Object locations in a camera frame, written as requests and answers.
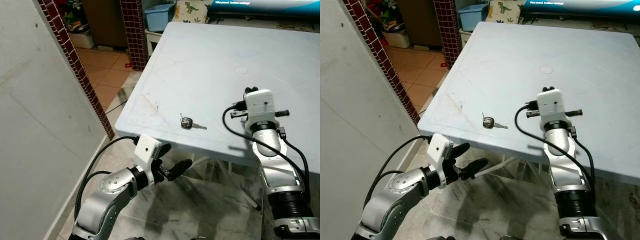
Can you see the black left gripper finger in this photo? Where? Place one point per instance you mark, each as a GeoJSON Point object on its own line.
{"type": "Point", "coordinates": [459, 151]}
{"type": "Point", "coordinates": [476, 169]}
{"type": "Point", "coordinates": [180, 169]}
{"type": "Point", "coordinates": [164, 150]}

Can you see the key with black fob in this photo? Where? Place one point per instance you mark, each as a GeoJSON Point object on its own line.
{"type": "Point", "coordinates": [489, 122]}
{"type": "Point", "coordinates": [187, 123]}

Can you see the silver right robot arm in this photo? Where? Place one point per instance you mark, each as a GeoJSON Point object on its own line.
{"type": "Point", "coordinates": [272, 165]}
{"type": "Point", "coordinates": [562, 160]}

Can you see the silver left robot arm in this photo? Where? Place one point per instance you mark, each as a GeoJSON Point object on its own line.
{"type": "Point", "coordinates": [107, 192]}
{"type": "Point", "coordinates": [400, 192]}

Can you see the round white table hole cap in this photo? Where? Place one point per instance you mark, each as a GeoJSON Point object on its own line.
{"type": "Point", "coordinates": [241, 70]}
{"type": "Point", "coordinates": [546, 70]}

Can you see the white plastic table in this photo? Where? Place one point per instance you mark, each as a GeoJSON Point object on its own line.
{"type": "Point", "coordinates": [500, 75]}
{"type": "Point", "coordinates": [200, 75]}

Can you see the television screen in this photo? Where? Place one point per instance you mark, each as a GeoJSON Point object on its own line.
{"type": "Point", "coordinates": [270, 5]}
{"type": "Point", "coordinates": [575, 4]}

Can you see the dinosaur print cloth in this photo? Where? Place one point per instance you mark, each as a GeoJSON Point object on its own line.
{"type": "Point", "coordinates": [502, 10]}
{"type": "Point", "coordinates": [192, 10]}

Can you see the white plastic stool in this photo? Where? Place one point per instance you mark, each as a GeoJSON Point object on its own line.
{"type": "Point", "coordinates": [151, 40]}
{"type": "Point", "coordinates": [464, 36]}

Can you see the blue plastic bin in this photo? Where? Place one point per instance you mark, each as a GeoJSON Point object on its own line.
{"type": "Point", "coordinates": [472, 17]}
{"type": "Point", "coordinates": [159, 17]}

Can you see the red mosaic tile pillar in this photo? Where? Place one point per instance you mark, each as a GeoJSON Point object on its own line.
{"type": "Point", "coordinates": [447, 35]}
{"type": "Point", "coordinates": [134, 35]}

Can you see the red mosaic tile trim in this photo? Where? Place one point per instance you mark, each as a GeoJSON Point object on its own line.
{"type": "Point", "coordinates": [380, 55]}
{"type": "Point", "coordinates": [72, 55]}

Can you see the white plant pot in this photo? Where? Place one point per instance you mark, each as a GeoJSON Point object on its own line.
{"type": "Point", "coordinates": [82, 40]}
{"type": "Point", "coordinates": [400, 40]}

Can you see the brown wooden cabinet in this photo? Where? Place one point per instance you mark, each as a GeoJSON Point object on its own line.
{"type": "Point", "coordinates": [107, 22]}
{"type": "Point", "coordinates": [420, 22]}

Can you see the red flower plant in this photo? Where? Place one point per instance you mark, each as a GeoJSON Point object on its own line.
{"type": "Point", "coordinates": [75, 20]}
{"type": "Point", "coordinates": [387, 17]}

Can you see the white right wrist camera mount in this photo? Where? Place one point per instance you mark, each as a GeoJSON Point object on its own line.
{"type": "Point", "coordinates": [260, 107]}
{"type": "Point", "coordinates": [552, 106]}

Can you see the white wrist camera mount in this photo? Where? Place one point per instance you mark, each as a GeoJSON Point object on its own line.
{"type": "Point", "coordinates": [146, 150]}
{"type": "Point", "coordinates": [260, 107]}
{"type": "Point", "coordinates": [440, 149]}
{"type": "Point", "coordinates": [552, 106]}

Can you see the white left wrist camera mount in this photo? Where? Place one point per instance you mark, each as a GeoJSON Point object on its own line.
{"type": "Point", "coordinates": [440, 149]}
{"type": "Point", "coordinates": [146, 150]}

